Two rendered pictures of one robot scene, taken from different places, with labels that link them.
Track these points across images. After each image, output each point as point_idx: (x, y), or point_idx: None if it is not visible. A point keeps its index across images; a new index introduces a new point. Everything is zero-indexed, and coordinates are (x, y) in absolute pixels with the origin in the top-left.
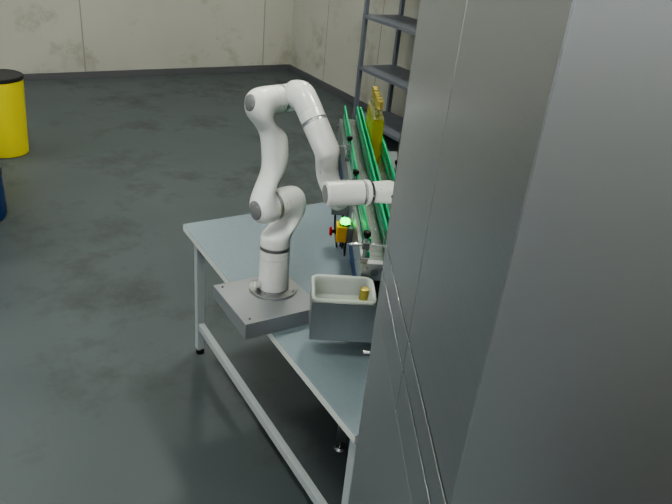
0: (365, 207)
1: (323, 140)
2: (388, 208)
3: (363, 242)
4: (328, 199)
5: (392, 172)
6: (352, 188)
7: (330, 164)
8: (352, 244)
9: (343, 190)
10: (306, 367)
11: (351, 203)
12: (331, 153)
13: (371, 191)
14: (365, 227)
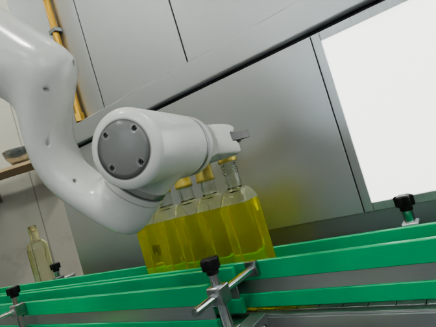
0: (100, 294)
1: (27, 30)
2: (133, 276)
3: (217, 287)
4: (155, 141)
5: (56, 281)
6: (176, 116)
7: (67, 110)
8: (202, 307)
9: (168, 117)
10: None
11: (192, 157)
12: (69, 57)
13: (204, 124)
14: (150, 302)
